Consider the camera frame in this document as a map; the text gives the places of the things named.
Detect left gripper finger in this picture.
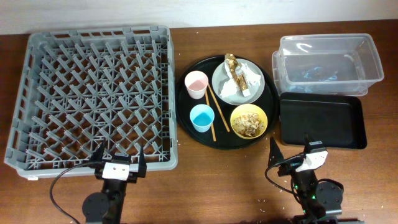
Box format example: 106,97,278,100
88,140,106,168
137,148,147,178

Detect food scraps with rice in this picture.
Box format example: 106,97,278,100
233,112,265,138

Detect yellow bowl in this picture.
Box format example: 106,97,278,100
230,104,268,139

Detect blue cup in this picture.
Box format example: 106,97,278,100
189,104,215,133

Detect white napkin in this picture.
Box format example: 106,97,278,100
221,62,260,97

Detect gold snack wrapper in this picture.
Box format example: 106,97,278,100
224,54,250,97

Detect pink cup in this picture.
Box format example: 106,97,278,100
184,70,208,100

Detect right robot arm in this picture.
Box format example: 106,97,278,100
265,134,344,223

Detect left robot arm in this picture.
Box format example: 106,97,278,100
82,142,147,223

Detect grey dishwasher rack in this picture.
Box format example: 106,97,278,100
4,26,178,180

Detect black rectangular tray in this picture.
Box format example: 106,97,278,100
280,92,368,149

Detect round black tray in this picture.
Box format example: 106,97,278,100
175,55,279,150

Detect clear plastic bin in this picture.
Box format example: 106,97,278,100
272,34,384,96

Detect right wooden chopstick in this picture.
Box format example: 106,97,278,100
208,84,230,132

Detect wooden chopstick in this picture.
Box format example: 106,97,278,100
208,84,230,132
205,90,216,142

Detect left wooden chopstick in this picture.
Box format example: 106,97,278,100
205,90,216,142

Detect grey plate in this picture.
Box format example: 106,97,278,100
211,58,266,105

